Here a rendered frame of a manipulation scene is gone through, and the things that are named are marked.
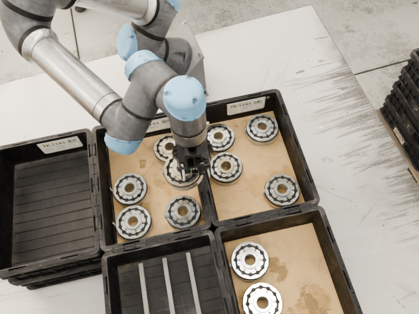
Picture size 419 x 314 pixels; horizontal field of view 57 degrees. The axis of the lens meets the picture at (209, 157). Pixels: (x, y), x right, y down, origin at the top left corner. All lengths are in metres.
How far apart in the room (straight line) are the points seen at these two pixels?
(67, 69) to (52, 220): 0.52
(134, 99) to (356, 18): 2.30
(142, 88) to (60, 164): 0.63
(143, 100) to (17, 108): 0.99
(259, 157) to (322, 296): 0.44
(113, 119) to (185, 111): 0.19
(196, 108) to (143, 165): 0.58
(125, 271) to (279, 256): 0.43
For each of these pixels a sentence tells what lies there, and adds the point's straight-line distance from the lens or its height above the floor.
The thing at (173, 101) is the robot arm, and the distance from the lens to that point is 0.70.
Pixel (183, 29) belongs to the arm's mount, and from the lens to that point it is 1.48.
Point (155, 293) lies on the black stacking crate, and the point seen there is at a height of 0.83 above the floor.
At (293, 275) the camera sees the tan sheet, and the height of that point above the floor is 0.83.
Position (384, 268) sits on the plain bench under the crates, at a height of 0.70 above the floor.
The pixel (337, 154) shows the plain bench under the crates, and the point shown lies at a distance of 1.43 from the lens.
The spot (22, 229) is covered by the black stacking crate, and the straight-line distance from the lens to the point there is 1.31.
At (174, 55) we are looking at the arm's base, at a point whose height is 0.92.
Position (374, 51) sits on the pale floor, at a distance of 2.75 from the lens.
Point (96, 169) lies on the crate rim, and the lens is 1.18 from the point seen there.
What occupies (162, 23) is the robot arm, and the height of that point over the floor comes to 1.05.
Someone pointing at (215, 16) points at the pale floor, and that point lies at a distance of 2.86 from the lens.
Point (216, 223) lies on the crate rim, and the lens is 1.05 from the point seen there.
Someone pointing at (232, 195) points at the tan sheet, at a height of 0.83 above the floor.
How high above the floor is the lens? 1.93
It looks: 62 degrees down
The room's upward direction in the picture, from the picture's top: 7 degrees counter-clockwise
